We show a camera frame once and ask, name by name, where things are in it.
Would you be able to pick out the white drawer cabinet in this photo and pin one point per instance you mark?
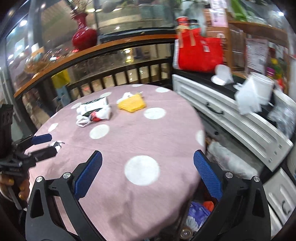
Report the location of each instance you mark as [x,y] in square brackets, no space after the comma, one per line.
[255,139]

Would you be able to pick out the red ceramic vase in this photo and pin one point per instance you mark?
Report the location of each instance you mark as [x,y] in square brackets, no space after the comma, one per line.
[84,37]

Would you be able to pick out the wooden shelf rack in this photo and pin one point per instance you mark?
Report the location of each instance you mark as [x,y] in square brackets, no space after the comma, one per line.
[250,44]

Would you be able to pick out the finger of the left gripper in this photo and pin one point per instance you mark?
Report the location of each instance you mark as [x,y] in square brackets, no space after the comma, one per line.
[34,140]
[41,154]

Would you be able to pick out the white paper bowl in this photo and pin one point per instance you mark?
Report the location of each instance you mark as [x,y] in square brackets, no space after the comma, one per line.
[223,75]

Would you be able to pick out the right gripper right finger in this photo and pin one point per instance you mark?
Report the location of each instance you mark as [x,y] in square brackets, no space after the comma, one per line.
[241,212]

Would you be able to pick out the green white milk carton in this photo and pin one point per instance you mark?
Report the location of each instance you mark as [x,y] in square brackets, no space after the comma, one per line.
[92,105]

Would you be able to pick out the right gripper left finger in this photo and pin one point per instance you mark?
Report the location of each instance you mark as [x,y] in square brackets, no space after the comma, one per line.
[43,219]

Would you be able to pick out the white wrapper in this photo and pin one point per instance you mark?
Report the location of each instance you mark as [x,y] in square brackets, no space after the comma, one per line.
[125,96]

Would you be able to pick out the pink polka dot tablecloth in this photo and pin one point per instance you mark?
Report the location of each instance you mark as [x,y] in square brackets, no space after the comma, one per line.
[147,173]

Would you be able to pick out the red insulated tote bag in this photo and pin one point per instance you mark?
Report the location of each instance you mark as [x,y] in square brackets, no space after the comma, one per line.
[197,53]

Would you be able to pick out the red snack canister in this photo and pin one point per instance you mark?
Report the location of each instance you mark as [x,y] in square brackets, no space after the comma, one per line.
[182,24]

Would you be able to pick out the white trash bag bin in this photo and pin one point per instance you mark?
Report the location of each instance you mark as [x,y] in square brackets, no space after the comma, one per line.
[229,161]

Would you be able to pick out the yellow foam fruit net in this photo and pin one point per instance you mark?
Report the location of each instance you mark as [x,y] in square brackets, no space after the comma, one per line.
[132,103]

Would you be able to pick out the purple plastic bag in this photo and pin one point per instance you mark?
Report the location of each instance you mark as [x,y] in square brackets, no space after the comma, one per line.
[197,215]

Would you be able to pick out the white red plastic bag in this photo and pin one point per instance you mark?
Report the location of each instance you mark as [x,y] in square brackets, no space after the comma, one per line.
[96,115]

